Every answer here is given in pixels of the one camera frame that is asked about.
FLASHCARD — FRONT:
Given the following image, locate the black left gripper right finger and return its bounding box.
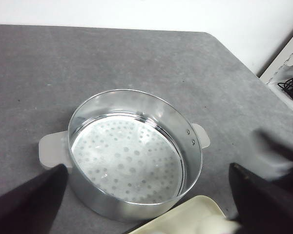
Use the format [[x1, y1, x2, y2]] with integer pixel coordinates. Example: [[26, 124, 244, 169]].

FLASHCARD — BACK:
[[229, 163, 293, 234]]

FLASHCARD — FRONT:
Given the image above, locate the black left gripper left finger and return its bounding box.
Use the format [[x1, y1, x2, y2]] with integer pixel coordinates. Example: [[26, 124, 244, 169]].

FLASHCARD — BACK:
[[0, 164, 68, 234]]

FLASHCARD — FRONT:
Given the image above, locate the white perforated steamer liner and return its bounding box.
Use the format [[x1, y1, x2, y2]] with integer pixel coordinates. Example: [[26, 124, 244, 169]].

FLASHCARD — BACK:
[[72, 117, 183, 204]]

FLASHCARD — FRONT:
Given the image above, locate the cream plastic tray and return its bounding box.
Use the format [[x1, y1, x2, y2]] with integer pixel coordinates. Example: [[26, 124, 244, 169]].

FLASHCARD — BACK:
[[130, 195, 240, 234]]

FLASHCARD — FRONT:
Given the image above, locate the white foam box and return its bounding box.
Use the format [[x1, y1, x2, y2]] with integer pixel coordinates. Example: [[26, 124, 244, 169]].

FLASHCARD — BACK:
[[260, 37, 293, 110]]

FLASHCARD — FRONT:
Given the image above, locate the stainless steel steamer pot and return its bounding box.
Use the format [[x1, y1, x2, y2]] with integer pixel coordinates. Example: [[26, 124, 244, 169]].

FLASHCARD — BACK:
[[39, 89, 210, 222]]

